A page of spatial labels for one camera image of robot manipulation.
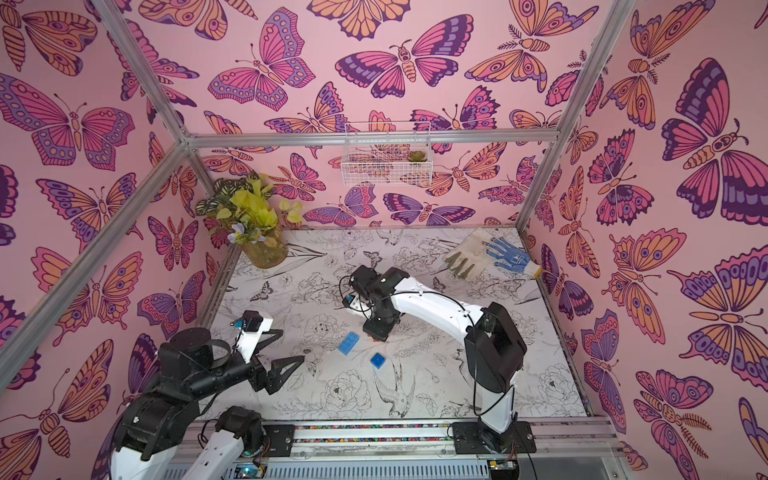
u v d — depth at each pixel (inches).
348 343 34.9
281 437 28.9
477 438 25.2
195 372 18.9
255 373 21.2
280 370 21.9
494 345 18.2
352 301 29.9
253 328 21.0
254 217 38.3
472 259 43.2
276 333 26.0
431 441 29.3
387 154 37.7
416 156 36.5
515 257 43.4
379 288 23.5
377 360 33.7
